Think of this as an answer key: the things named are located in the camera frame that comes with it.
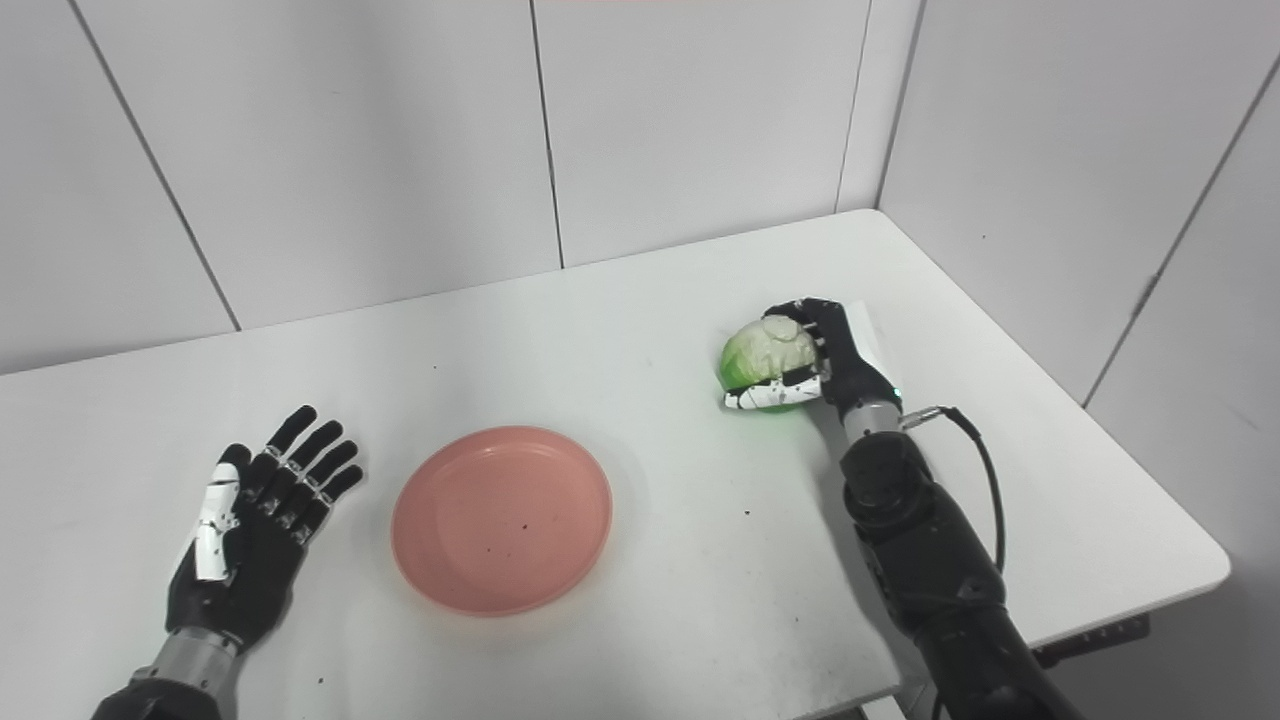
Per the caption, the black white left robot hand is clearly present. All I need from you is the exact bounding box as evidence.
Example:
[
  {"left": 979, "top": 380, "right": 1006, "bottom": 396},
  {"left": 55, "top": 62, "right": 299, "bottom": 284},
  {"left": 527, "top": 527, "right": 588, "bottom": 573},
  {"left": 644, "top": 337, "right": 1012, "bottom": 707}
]
[{"left": 165, "top": 405, "right": 365, "bottom": 656}]

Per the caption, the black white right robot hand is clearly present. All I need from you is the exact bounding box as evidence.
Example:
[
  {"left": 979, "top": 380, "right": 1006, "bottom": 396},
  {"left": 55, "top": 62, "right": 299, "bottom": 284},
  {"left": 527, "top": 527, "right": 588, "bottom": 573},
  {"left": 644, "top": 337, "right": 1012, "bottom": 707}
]
[{"left": 724, "top": 297, "right": 903, "bottom": 421}]

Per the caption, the green white cabbage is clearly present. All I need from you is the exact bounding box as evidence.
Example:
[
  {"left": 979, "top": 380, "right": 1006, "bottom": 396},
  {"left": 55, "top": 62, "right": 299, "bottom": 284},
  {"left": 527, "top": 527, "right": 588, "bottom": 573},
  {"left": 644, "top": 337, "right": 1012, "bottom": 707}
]
[{"left": 716, "top": 315, "right": 823, "bottom": 413}]

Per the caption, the pink round plate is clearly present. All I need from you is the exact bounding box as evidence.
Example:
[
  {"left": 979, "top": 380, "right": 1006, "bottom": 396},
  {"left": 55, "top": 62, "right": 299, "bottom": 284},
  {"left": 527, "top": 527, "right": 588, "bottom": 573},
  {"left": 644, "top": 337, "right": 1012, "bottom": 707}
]
[{"left": 390, "top": 426, "right": 614, "bottom": 617}]

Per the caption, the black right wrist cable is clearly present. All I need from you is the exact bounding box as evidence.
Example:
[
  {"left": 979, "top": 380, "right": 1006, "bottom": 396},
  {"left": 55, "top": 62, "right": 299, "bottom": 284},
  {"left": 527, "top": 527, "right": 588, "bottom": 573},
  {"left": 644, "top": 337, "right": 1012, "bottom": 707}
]
[{"left": 903, "top": 406, "right": 1007, "bottom": 576}]

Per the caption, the black under-table bracket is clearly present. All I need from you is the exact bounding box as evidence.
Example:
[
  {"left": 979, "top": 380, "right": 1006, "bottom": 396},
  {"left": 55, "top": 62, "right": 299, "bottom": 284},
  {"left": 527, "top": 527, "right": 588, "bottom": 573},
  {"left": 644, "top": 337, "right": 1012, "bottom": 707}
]
[{"left": 1032, "top": 615, "right": 1151, "bottom": 669}]

